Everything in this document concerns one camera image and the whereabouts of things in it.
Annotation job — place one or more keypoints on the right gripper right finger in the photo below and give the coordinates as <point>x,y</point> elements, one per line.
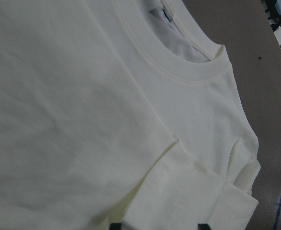
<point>203,226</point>

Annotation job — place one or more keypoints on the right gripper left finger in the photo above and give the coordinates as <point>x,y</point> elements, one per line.
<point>116,226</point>

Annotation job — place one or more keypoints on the cream long-sleeve cat shirt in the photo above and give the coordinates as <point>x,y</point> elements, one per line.
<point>119,111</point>

